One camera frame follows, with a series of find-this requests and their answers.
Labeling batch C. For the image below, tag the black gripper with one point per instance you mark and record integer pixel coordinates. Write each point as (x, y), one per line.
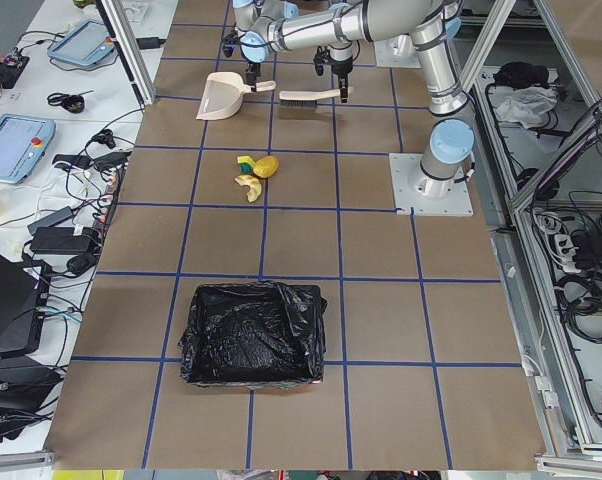
(342, 69)
(252, 68)

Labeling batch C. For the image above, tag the beige plastic dustpan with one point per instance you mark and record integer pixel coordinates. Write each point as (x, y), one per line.
(223, 95)

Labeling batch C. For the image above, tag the beige hand brush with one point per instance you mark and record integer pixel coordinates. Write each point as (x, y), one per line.
(310, 99)

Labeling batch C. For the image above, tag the yellow green sponge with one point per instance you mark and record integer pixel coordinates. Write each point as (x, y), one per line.
(246, 164)

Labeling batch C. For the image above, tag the beige bread twist piece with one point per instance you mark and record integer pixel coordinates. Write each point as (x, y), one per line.
(253, 185)

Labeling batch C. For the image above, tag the left black-lined trash bin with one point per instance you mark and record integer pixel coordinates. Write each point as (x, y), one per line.
(254, 335)

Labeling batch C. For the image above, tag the blue teach pendant far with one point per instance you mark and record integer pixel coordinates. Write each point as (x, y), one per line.
(85, 45)

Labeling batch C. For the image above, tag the blue teach pendant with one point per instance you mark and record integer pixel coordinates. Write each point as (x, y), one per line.
(23, 141)
(85, 45)

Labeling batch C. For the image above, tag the blue teach pendant near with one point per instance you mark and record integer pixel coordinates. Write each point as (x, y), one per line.
(23, 141)

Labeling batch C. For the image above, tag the black power adapter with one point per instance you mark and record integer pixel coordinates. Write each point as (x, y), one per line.
(64, 240)

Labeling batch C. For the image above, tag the black laptop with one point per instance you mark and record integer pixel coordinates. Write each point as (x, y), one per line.
(23, 294)

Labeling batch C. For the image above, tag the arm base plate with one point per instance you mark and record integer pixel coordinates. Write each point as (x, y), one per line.
(396, 52)
(417, 194)

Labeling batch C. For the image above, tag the aluminium frame post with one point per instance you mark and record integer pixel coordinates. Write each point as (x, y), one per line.
(114, 17)

